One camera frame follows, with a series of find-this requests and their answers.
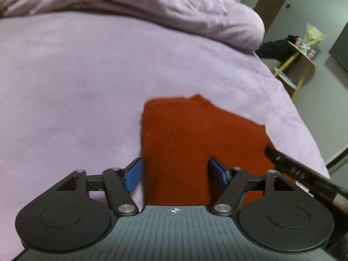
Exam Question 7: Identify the purple bed sheet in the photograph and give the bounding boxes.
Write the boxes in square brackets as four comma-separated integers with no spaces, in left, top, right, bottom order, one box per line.
[0,14,331,261]

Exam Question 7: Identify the purple duvet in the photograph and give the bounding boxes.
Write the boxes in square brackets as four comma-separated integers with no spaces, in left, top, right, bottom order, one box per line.
[0,0,265,54]

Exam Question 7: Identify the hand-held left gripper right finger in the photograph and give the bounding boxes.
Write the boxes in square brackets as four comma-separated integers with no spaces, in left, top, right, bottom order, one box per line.
[208,157,297,217]

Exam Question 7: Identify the wrapped flower bouquet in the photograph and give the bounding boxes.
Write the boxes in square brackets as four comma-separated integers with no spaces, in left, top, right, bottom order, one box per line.
[298,22,327,53]

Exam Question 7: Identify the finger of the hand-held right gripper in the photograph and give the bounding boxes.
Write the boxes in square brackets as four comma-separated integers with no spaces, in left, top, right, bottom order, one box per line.
[264,146,348,214]

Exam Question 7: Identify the round side table yellow legs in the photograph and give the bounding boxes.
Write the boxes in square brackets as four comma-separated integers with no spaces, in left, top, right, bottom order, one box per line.
[273,39,317,100]

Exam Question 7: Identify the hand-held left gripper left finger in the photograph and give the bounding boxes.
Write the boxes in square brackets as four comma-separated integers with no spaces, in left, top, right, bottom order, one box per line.
[56,157,143,217]

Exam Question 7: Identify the red knit cardigan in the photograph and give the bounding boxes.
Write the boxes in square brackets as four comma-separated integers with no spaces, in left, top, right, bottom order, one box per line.
[140,94,297,206]

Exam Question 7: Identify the dark cloth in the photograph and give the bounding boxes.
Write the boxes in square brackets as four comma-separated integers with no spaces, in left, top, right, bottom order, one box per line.
[256,35,299,62]

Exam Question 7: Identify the brown door frame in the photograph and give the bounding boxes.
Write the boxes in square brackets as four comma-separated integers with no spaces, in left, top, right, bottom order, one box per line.
[254,0,298,36]

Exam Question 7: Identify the dark flat screen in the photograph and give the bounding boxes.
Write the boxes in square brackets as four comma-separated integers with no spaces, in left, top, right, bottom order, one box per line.
[328,22,348,72]

